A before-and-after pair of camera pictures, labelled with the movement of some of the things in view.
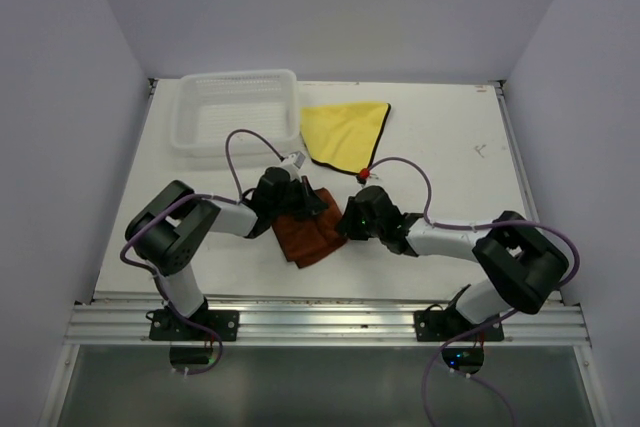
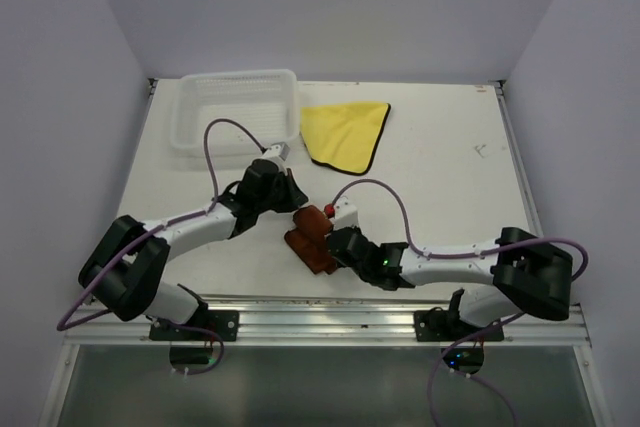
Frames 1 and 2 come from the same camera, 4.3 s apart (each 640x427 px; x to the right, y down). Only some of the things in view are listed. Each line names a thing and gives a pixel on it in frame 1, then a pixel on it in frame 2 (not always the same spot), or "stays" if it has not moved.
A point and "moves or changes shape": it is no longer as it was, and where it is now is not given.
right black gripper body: [357, 228] to [355, 229]
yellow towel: [343, 135] stays
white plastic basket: [206, 107] stays
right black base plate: [446, 325] stays
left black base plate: [163, 326] stays
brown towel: [305, 241] moves or changes shape
